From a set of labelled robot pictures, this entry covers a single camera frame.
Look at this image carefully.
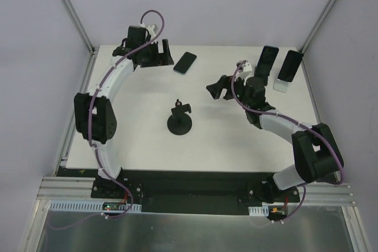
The blue-edged black phone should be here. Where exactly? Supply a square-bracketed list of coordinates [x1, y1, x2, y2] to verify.
[173, 52, 197, 75]
[255, 45, 279, 77]

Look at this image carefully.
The silver phone stand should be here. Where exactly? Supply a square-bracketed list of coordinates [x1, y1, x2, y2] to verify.
[273, 78, 291, 93]

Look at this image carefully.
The black round-base phone stand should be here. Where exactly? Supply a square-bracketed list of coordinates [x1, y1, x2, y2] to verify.
[167, 99, 193, 136]

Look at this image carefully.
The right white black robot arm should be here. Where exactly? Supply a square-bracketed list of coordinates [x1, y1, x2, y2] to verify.
[206, 76, 344, 204]

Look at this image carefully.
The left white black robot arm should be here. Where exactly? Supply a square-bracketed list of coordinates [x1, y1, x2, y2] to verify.
[74, 23, 174, 198]

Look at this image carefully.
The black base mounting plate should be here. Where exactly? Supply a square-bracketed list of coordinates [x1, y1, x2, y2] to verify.
[90, 170, 307, 214]

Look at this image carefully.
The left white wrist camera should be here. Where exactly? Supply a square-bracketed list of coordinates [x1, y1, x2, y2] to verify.
[139, 23, 158, 39]

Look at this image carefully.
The left aluminium frame post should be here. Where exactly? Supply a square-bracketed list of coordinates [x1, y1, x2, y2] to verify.
[60, 0, 96, 55]

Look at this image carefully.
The aluminium frame post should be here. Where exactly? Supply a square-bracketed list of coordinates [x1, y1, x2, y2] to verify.
[60, 0, 96, 55]
[299, 0, 338, 54]

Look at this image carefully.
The right white cable duct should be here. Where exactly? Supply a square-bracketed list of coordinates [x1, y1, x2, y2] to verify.
[248, 204, 288, 217]

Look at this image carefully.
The white cable duct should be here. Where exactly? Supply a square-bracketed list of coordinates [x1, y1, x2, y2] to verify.
[248, 204, 288, 217]
[50, 201, 142, 214]

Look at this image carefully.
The aluminium front rail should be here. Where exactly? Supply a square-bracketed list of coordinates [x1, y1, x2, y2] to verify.
[304, 183, 357, 207]

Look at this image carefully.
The right aluminium frame post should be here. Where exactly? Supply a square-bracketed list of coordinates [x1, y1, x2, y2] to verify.
[299, 0, 338, 54]

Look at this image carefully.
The left white cable duct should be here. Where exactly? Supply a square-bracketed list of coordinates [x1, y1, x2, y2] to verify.
[50, 201, 142, 214]

